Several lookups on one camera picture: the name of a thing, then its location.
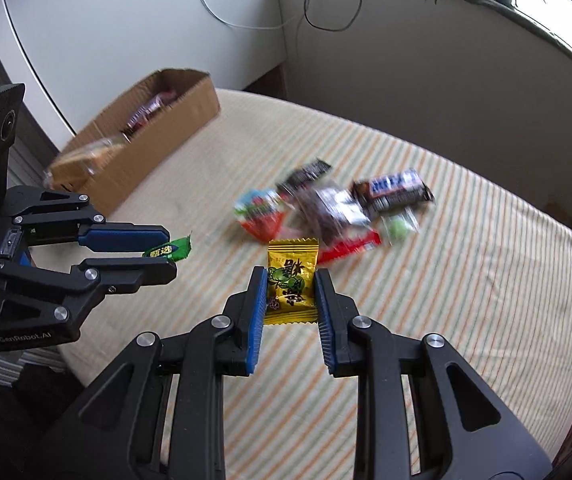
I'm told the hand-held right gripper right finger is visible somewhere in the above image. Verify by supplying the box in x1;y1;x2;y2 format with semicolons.
314;268;552;480

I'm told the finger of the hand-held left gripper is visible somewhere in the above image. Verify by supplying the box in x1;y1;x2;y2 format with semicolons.
6;186;171;254
0;258;179;331

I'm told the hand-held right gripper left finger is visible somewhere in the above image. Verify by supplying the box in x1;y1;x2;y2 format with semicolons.
41;266;269;480

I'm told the green candy packet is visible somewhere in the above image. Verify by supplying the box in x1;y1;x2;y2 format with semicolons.
143;232;194;262

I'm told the yellow candy packet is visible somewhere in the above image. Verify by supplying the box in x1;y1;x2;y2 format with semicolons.
264;238;321;326

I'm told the packaged bread slice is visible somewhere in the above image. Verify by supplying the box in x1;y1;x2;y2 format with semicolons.
43;137;129;186

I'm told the brown cardboard box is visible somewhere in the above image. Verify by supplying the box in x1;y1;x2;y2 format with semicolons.
46;67;221;216

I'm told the red wrapper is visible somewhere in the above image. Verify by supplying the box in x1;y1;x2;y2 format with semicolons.
317;229;383;265

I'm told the clear packet of dark fruit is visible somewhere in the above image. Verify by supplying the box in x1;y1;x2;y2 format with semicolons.
293;185;373;242

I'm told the egg-shaped chocolate packet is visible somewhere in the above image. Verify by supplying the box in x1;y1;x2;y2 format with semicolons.
234;188;287;239

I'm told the pale green candy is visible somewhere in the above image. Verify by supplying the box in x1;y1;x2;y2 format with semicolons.
381;211;421;246

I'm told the striped tablecloth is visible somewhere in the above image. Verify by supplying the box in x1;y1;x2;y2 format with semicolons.
61;87;572;480

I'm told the black snack packet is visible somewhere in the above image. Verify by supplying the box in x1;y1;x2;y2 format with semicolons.
277;159;333;198

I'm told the brown chocolate bar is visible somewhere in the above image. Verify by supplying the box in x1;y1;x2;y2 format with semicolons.
351;168;435;215

